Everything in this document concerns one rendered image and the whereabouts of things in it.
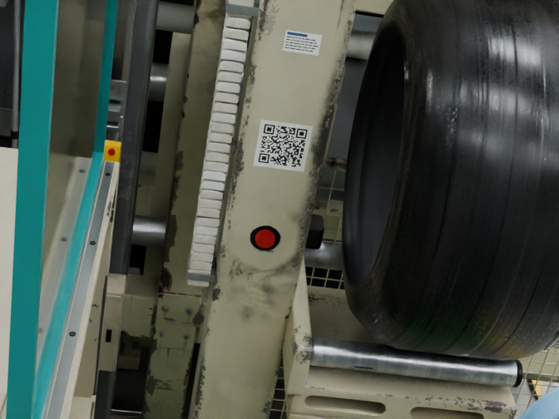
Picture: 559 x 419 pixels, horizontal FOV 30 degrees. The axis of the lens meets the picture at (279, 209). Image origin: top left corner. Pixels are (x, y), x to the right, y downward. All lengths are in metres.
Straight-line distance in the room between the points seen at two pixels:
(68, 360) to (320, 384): 0.73
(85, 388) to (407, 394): 0.51
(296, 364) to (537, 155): 0.48
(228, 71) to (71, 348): 0.60
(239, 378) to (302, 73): 0.55
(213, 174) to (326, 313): 0.46
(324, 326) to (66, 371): 0.96
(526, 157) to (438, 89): 0.14
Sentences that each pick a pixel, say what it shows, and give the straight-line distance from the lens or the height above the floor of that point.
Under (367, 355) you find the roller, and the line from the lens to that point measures 1.64.
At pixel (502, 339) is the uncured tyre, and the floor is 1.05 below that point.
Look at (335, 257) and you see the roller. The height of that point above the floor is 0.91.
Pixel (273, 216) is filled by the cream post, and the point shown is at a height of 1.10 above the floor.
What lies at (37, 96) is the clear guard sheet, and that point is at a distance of 0.67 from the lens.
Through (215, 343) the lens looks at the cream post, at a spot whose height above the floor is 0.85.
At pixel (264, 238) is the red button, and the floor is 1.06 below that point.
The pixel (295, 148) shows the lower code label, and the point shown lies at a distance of 1.51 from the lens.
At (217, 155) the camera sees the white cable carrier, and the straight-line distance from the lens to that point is 1.53.
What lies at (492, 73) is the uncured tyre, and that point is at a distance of 1.40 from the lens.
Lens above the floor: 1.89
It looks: 30 degrees down
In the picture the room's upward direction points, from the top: 11 degrees clockwise
